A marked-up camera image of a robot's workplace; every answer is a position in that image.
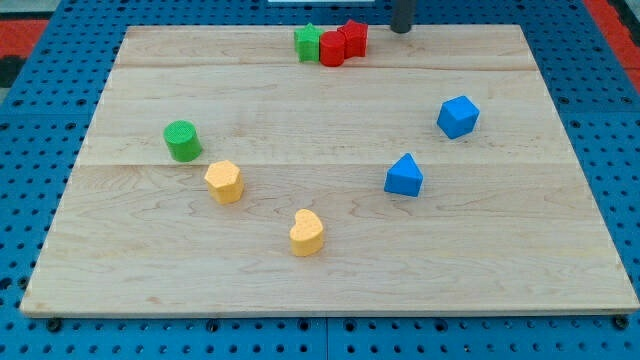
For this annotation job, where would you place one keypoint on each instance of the green star block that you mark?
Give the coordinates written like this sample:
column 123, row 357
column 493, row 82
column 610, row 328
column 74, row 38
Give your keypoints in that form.
column 307, row 43

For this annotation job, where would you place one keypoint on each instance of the red star block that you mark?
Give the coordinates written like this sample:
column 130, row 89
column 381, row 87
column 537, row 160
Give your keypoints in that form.
column 356, row 37

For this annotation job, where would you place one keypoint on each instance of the yellow heart block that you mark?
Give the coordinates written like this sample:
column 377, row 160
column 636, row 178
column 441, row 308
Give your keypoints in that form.
column 307, row 234

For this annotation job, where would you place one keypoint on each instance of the blue triangle block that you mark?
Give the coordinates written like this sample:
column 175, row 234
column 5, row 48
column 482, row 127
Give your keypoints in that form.
column 404, row 177

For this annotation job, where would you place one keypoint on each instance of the yellow hexagon block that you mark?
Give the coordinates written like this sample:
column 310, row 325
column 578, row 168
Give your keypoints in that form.
column 224, row 181

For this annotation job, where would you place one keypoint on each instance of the light wooden board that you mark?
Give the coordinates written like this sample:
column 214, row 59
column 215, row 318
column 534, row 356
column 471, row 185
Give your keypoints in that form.
column 504, row 223

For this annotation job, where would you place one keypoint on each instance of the red cylinder block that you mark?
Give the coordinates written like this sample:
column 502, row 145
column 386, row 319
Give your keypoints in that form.
column 332, row 48

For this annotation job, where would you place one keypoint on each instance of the green cylinder block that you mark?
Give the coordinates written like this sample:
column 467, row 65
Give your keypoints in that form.
column 182, row 141

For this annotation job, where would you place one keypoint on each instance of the blue cube block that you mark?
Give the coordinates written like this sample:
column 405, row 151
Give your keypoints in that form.
column 458, row 117

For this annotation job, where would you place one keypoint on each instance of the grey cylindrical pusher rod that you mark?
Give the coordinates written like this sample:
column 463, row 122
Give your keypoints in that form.
column 403, row 16

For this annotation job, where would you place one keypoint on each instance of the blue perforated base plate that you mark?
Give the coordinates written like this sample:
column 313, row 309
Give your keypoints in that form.
column 49, row 107

